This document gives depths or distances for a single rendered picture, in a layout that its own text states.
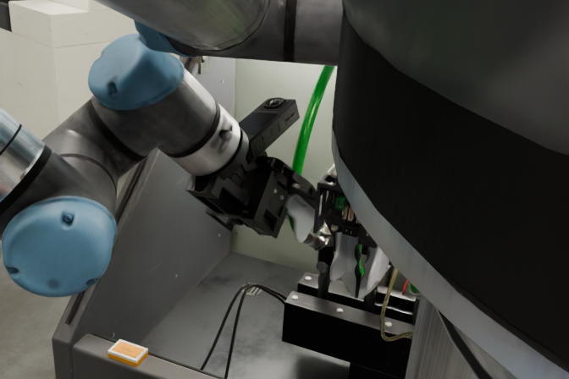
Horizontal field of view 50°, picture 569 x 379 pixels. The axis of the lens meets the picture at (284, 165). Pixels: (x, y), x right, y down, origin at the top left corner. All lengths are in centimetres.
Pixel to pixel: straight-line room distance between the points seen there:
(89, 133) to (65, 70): 308
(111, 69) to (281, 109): 24
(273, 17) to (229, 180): 28
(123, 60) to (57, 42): 305
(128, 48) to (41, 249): 20
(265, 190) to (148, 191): 42
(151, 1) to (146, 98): 33
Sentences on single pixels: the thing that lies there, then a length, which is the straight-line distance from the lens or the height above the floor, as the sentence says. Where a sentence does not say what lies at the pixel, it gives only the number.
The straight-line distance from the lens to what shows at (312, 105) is 78.
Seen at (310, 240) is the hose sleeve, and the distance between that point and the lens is 87.
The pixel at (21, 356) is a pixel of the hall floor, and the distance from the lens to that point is 255.
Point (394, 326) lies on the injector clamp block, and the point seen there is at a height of 98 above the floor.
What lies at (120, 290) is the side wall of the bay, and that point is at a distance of 108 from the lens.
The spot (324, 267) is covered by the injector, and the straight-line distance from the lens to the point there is 99.
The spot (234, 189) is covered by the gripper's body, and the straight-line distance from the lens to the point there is 66.
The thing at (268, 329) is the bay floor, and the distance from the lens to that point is 121.
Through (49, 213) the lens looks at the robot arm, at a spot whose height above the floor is 137.
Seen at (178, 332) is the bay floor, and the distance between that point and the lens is 121.
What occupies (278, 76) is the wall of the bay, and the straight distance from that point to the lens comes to 125.
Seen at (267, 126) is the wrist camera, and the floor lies 134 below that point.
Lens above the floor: 157
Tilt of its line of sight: 23 degrees down
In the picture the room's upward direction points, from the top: 4 degrees clockwise
